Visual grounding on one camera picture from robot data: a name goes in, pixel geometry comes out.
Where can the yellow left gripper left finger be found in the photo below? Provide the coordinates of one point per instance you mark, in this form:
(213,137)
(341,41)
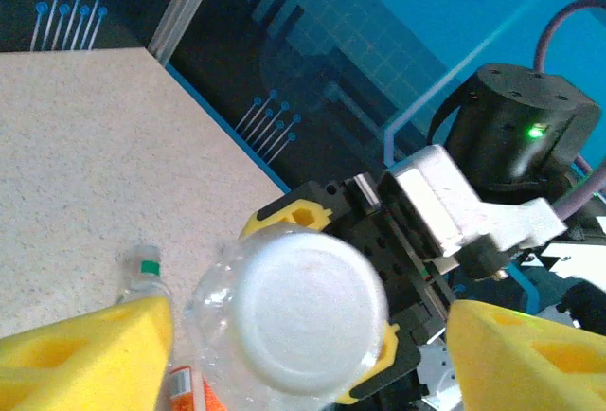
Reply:
(71,363)

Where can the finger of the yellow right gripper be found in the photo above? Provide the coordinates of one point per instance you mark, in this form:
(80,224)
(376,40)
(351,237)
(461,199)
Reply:
(393,368)
(293,209)

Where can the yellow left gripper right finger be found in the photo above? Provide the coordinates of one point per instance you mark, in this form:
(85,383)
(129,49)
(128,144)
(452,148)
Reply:
(521,363)

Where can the clear cola bottle red label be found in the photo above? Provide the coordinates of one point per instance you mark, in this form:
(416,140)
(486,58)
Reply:
(308,316)

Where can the clear bottle green band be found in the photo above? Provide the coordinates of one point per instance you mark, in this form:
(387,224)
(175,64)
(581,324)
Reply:
(142,283)

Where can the orange label bottle gold cap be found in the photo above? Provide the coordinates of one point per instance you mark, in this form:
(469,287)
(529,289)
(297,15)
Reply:
(182,389)

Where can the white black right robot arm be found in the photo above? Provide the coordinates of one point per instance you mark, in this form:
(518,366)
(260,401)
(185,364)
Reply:
(592,266)

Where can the blue aluminium table side rail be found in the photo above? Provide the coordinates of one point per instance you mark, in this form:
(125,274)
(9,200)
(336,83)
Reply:
(226,128)

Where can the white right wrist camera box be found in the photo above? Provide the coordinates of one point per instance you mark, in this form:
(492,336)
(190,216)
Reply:
(426,202)

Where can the aluminium right frame post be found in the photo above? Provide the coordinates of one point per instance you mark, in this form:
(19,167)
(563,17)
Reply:
(189,4)

